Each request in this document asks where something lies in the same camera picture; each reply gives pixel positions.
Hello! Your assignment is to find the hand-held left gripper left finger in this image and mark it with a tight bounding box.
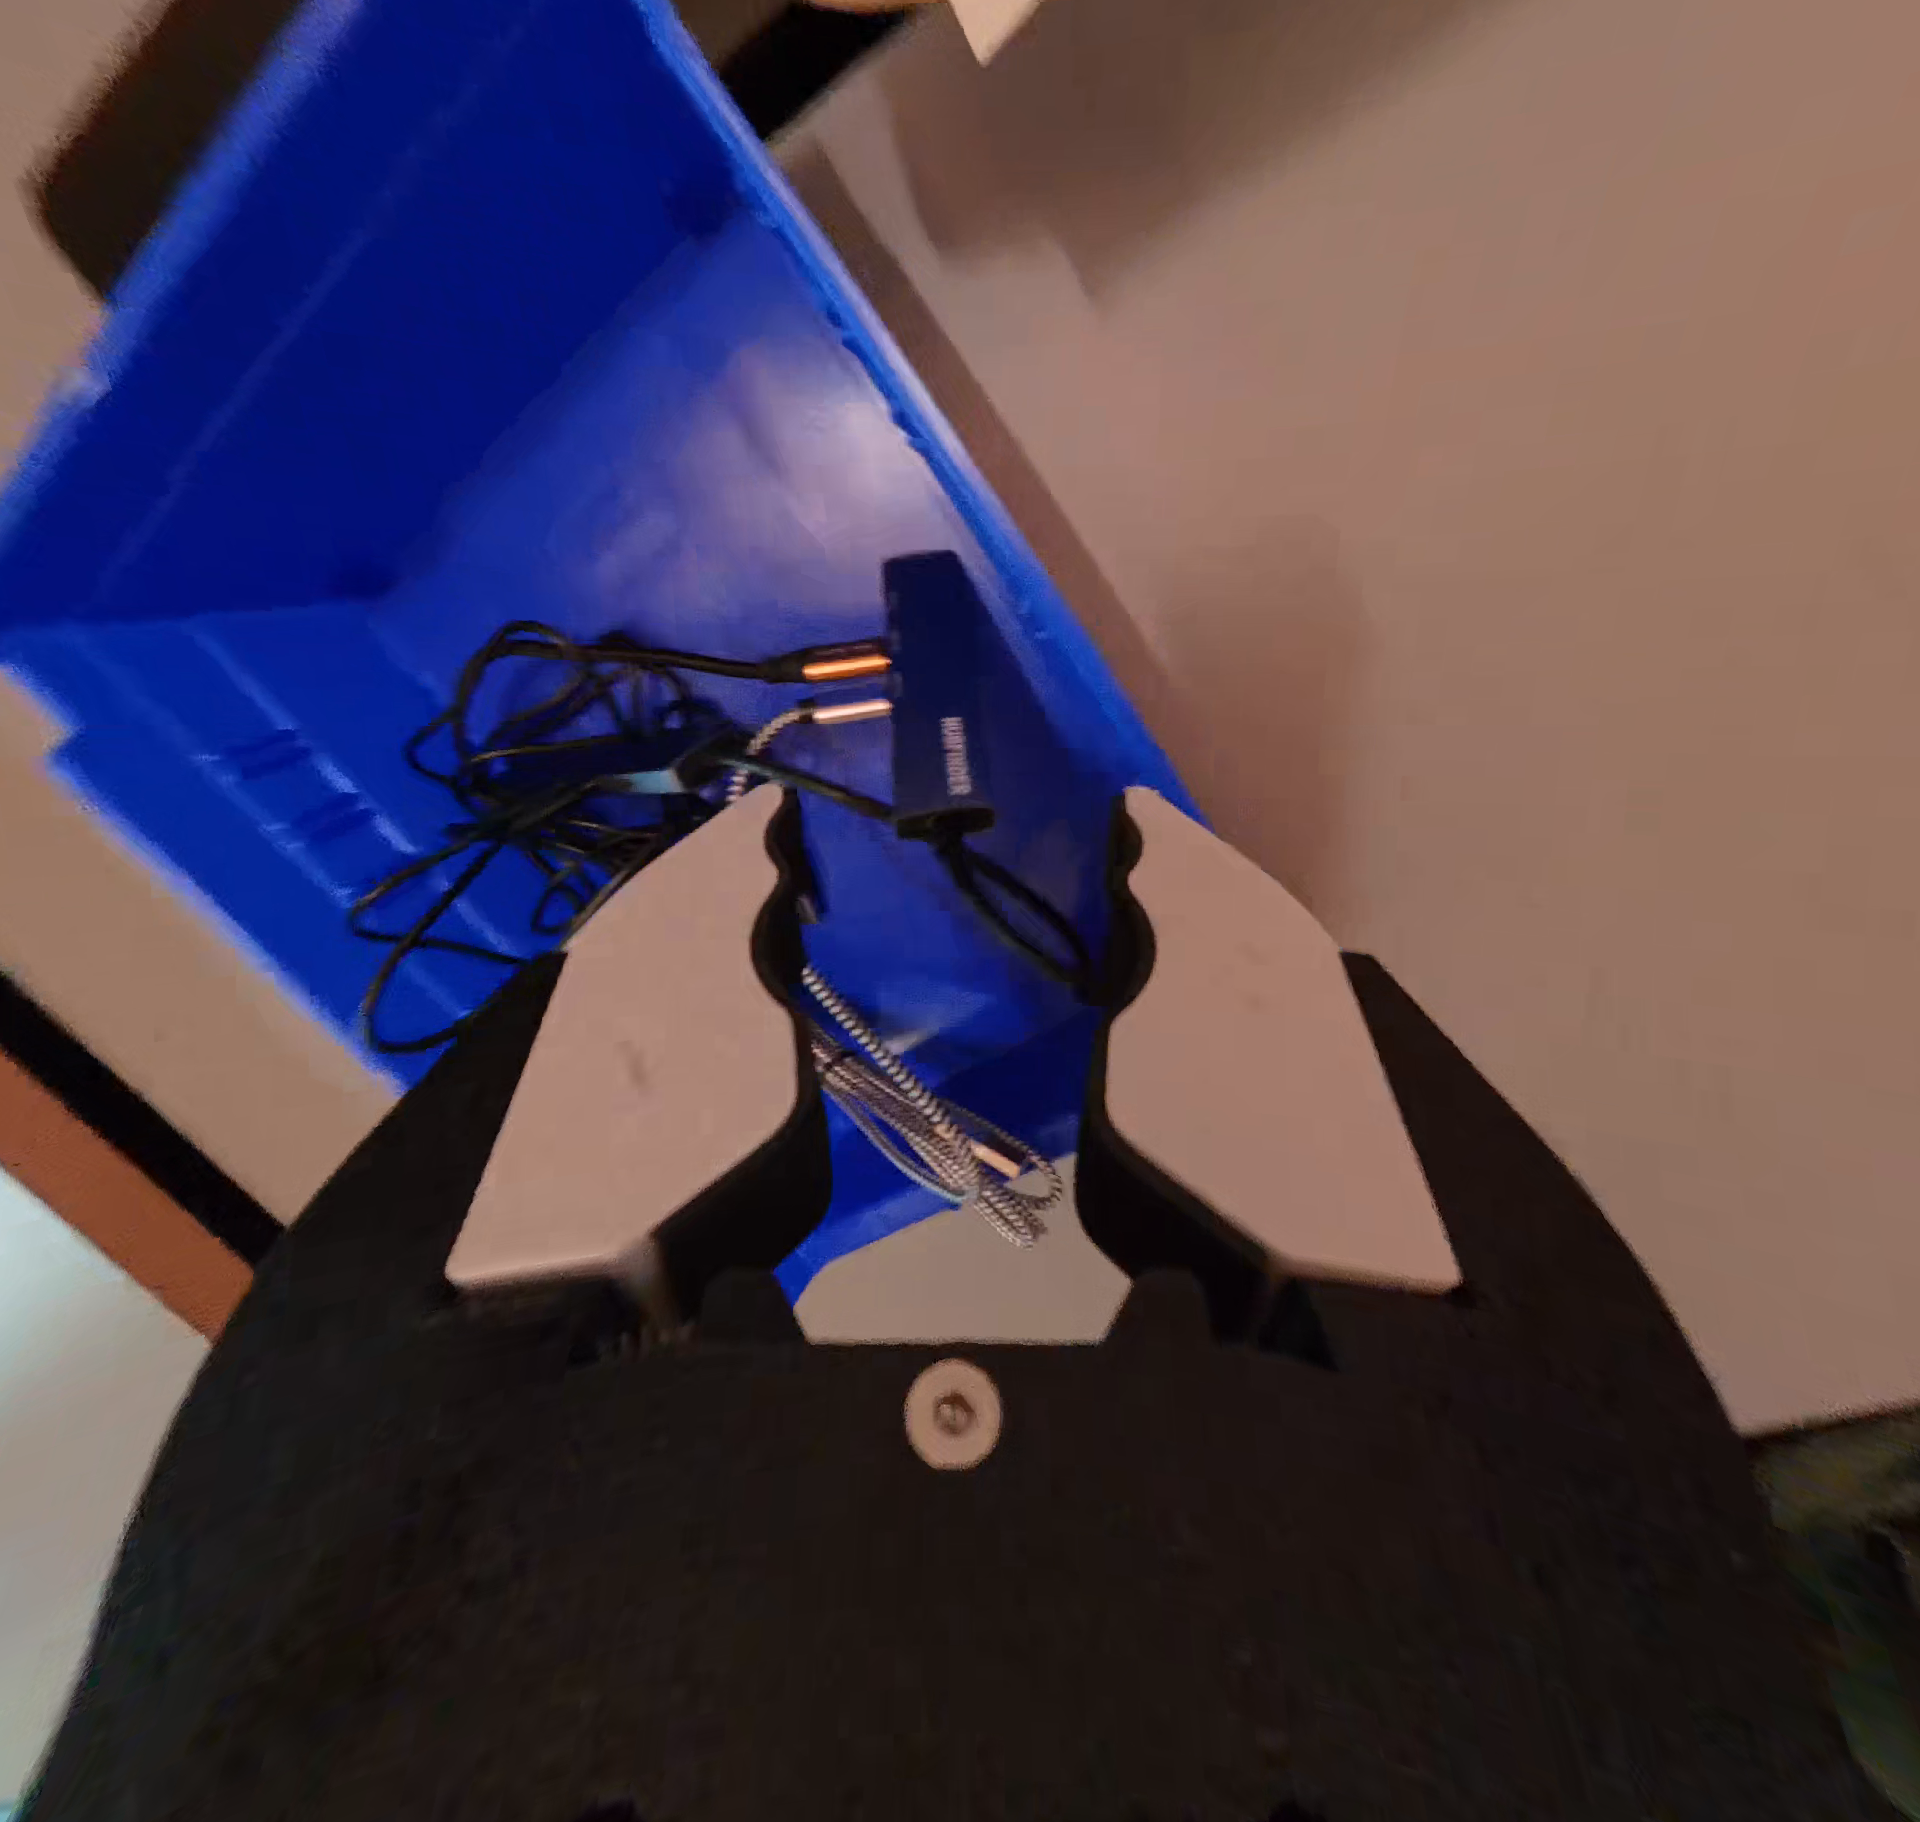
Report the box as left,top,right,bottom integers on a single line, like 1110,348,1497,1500
443,783,835,1323

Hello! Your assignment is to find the braided grey usb-c cable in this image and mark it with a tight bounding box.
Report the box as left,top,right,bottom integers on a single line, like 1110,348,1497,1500
720,694,1069,1249

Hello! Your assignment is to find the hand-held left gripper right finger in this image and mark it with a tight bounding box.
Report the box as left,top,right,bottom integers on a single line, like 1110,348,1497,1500
1073,783,1464,1336

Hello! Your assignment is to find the dark blue usb hub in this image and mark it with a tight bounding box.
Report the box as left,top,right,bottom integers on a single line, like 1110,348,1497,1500
881,550,1104,1005

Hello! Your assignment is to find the blue plastic bin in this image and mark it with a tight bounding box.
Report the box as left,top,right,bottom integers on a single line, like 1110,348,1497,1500
0,0,1202,1300

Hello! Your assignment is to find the black usb-c cable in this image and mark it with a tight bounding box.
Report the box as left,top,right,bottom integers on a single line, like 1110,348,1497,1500
352,622,901,1059

